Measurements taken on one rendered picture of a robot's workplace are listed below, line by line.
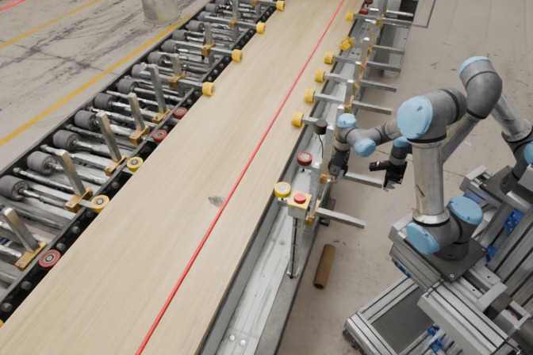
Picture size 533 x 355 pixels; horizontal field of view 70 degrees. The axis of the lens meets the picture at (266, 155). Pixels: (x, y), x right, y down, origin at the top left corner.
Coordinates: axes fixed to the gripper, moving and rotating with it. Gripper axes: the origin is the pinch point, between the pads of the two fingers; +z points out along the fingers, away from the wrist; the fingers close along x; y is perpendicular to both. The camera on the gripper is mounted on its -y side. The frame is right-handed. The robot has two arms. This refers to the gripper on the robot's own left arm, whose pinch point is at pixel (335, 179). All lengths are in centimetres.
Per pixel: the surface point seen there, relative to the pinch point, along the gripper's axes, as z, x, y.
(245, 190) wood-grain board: 8.0, 39.8, -14.7
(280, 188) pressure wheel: 7.8, 24.5, -7.6
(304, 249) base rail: 27.8, 6.3, -23.5
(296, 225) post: -11.6, 7.5, -39.4
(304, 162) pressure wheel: 7.9, 18.5, 14.0
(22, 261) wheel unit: 14, 116, -81
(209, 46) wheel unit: 3, 115, 98
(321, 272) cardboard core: 90, -2, 4
